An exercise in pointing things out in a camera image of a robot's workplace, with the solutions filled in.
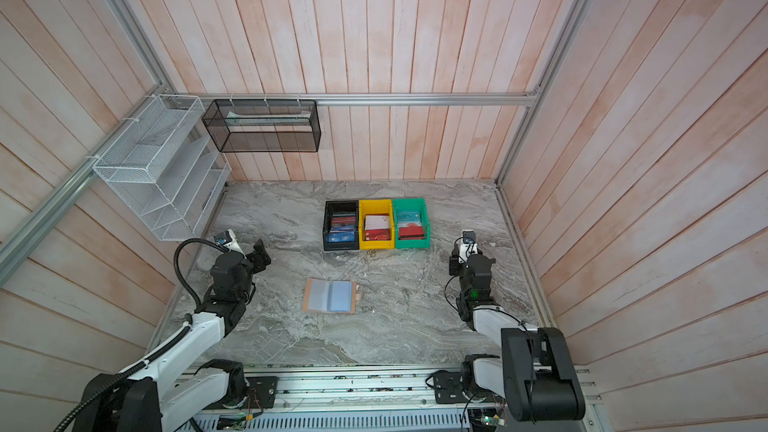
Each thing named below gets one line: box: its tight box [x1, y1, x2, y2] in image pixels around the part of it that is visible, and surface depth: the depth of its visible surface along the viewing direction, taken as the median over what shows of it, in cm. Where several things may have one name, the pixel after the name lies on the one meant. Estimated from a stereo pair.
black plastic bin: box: [323, 200, 360, 251], surface depth 104 cm
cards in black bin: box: [328, 213, 357, 243], surface depth 106 cm
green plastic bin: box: [393, 198, 431, 249], surface depth 107 cm
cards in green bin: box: [397, 210, 426, 240], surface depth 108 cm
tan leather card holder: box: [302, 278, 362, 314], surface depth 91 cm
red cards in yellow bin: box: [364, 214, 391, 241], surface depth 106 cm
